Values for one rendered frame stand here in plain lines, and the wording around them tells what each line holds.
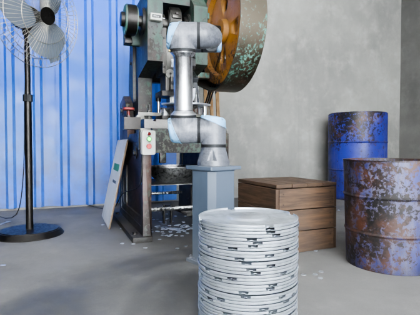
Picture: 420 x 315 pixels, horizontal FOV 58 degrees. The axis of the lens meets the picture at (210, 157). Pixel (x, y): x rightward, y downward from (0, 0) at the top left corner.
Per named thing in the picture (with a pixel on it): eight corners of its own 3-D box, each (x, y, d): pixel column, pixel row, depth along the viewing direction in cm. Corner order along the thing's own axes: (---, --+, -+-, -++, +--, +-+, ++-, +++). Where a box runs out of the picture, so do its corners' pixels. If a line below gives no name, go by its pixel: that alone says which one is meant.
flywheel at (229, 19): (218, 33, 312) (236, 105, 282) (195, 30, 305) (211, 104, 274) (255, -46, 253) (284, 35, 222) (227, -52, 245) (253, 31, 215)
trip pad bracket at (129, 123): (141, 149, 216) (141, 115, 215) (124, 149, 212) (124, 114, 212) (139, 149, 222) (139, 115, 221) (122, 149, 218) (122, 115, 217)
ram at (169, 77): (190, 90, 240) (189, 43, 239) (167, 89, 234) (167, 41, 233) (181, 94, 256) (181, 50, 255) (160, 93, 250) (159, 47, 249)
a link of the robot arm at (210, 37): (225, 19, 162) (220, 35, 211) (199, 19, 162) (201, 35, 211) (225, 47, 165) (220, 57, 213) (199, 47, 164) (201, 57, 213)
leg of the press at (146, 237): (153, 242, 214) (152, 81, 211) (132, 244, 210) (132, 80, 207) (126, 214, 299) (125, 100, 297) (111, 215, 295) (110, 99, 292)
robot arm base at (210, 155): (236, 165, 175) (236, 144, 175) (211, 167, 166) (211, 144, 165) (214, 164, 187) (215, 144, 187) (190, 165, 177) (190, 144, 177)
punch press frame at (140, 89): (217, 207, 236) (218, -11, 232) (149, 212, 220) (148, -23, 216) (180, 192, 309) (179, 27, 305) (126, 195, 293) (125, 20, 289)
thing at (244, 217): (270, 207, 130) (270, 205, 129) (318, 224, 102) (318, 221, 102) (188, 212, 121) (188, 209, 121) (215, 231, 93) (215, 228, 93)
